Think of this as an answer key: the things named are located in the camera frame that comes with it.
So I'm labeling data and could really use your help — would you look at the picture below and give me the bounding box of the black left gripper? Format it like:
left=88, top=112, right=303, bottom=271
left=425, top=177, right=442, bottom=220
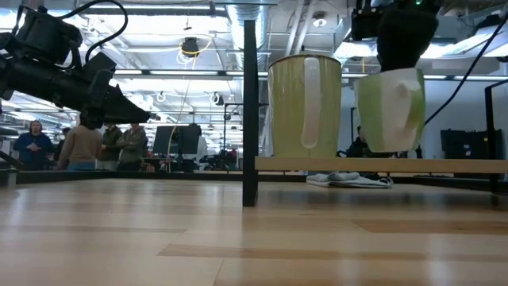
left=77, top=51, right=152, bottom=130

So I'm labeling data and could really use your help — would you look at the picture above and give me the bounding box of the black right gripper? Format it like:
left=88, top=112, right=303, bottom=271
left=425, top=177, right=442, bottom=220
left=350, top=0, right=445, bottom=73

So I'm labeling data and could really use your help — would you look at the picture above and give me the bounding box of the mug with green inside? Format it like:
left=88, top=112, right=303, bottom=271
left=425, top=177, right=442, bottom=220
left=354, top=68, right=427, bottom=154

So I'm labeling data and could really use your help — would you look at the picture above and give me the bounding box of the cream yellow mug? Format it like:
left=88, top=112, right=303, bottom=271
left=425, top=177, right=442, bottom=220
left=267, top=53, right=344, bottom=159

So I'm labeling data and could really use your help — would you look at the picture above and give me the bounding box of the wooden shelf board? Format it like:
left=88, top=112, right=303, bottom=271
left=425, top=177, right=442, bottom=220
left=254, top=155, right=508, bottom=175

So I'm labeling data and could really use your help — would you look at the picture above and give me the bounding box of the person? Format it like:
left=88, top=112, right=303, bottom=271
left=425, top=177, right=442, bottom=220
left=98, top=123, right=124, bottom=172
left=56, top=114, right=104, bottom=172
left=346, top=126, right=394, bottom=159
left=12, top=119, right=56, bottom=172
left=52, top=126, right=72, bottom=162
left=115, top=122, right=148, bottom=172

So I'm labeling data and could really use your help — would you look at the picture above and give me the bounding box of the black monitor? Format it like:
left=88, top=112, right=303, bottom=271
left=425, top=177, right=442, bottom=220
left=152, top=123, right=203, bottom=157

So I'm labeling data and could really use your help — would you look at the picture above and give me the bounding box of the black ceiling-mounted device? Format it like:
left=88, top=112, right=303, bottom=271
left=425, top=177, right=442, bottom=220
left=181, top=36, right=201, bottom=57

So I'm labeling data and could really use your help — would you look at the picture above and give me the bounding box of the black cabinet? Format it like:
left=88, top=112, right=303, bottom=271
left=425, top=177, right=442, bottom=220
left=440, top=127, right=503, bottom=161

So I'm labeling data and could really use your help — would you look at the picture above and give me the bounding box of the thin black metal stand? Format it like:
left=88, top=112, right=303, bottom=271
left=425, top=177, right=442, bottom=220
left=484, top=78, right=508, bottom=196

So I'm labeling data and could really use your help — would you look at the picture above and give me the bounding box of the folded grey cloth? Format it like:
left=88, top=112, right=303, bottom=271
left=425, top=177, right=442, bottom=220
left=305, top=171, right=394, bottom=190

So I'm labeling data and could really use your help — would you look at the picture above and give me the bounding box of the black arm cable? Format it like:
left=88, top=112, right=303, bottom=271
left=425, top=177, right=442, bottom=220
left=58, top=0, right=129, bottom=65
left=424, top=14, right=508, bottom=126

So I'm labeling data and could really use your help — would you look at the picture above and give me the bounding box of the black shelf side post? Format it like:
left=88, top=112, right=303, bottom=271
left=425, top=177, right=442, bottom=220
left=242, top=19, right=260, bottom=208

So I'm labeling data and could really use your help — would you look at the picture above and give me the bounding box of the silver ventilation duct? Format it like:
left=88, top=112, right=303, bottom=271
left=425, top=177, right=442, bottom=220
left=227, top=3, right=271, bottom=73

